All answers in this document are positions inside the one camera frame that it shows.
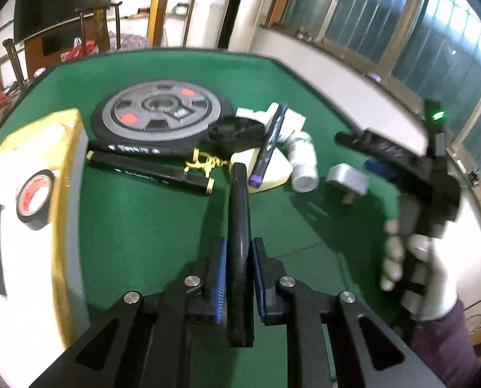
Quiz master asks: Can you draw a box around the black curved strip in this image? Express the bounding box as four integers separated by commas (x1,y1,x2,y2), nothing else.
227,163,254,348

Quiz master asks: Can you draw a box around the white PVC pipe fitting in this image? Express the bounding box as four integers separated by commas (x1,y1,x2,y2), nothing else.
284,131,319,193

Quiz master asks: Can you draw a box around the black electrical tape roll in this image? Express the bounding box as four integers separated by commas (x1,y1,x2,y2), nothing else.
16,169,55,230

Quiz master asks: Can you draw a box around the purple right sleeve forearm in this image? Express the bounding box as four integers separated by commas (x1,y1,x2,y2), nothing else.
410,300,481,387

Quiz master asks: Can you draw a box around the white-gloved right hand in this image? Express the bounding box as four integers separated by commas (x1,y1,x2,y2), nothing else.
379,217,460,322

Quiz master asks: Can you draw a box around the white power adapter plug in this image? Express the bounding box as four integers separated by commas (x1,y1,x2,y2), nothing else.
326,163,369,204

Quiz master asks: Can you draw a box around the cream rounded triangular box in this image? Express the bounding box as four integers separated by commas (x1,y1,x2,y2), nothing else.
228,148,294,194

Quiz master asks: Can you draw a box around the white foam tray yellow tape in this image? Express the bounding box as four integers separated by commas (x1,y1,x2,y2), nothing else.
0,109,90,387

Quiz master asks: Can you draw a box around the black purple-capped marker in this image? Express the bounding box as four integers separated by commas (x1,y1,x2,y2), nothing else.
248,103,288,188

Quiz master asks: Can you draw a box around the black table edge rim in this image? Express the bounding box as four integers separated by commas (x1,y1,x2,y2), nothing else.
0,48,425,263

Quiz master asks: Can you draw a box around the window with metal grille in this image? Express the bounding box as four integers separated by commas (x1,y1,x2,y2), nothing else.
262,0,481,179

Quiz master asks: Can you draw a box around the black pen gold tip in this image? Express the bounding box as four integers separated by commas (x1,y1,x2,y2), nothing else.
86,151,214,194

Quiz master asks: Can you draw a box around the black pen upper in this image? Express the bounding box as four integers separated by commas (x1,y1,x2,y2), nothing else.
88,140,195,158

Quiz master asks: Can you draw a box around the grey black weight plate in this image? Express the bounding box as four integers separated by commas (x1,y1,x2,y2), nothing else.
91,79,233,149

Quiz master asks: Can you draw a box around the purple floral cushion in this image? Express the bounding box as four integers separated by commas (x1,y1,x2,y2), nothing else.
109,32,148,51

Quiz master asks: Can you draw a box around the red plastic bag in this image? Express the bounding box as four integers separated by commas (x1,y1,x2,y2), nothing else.
60,38,99,62

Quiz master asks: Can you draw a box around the brown TV cabinet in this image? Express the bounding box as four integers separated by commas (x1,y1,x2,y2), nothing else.
24,17,108,77

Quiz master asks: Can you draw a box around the dark wooden chair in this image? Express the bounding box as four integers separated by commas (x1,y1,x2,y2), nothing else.
75,2,122,57

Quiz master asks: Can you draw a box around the black drawstring pouch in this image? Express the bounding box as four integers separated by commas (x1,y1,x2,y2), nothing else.
208,116,266,156

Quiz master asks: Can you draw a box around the gold keychain clasp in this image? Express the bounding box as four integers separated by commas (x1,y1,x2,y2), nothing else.
184,148,229,178

